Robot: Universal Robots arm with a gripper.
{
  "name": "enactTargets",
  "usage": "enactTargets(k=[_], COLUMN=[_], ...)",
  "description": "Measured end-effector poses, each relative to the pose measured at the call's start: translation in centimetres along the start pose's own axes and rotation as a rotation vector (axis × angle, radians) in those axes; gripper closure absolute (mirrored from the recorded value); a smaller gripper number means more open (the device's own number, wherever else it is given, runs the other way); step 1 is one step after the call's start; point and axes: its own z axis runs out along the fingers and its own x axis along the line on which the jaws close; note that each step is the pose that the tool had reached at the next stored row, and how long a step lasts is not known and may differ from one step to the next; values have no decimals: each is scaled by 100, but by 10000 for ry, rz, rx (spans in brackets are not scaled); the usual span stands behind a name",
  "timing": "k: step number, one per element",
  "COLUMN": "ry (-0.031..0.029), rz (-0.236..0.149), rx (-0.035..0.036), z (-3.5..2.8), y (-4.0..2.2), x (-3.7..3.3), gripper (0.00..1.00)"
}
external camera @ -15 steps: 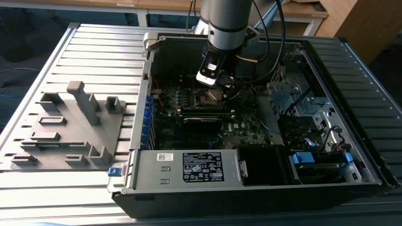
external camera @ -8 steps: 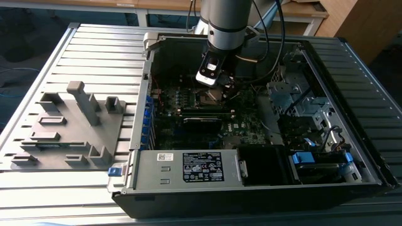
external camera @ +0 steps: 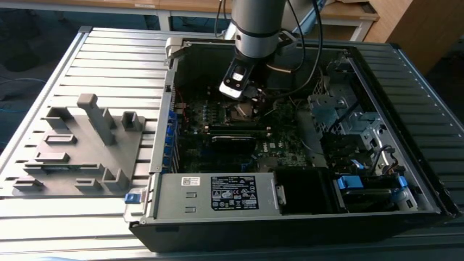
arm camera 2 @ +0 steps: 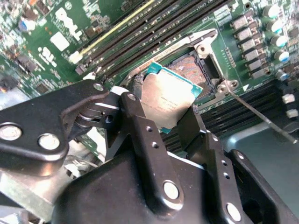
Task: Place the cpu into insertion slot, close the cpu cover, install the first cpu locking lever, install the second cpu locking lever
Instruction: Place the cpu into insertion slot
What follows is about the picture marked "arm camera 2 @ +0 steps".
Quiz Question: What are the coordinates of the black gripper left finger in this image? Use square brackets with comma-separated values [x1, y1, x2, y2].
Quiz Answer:
[0, 73, 185, 217]

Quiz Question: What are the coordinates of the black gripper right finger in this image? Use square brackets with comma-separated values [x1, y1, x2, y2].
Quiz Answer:
[174, 104, 299, 224]

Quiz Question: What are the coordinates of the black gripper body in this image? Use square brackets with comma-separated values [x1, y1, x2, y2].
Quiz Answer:
[51, 150, 225, 224]

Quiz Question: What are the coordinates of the thin metal locking lever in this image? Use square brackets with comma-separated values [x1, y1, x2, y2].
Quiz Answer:
[223, 84, 299, 143]

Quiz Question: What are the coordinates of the silver green CPU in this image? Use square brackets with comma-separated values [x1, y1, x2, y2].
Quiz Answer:
[140, 62, 204, 135]

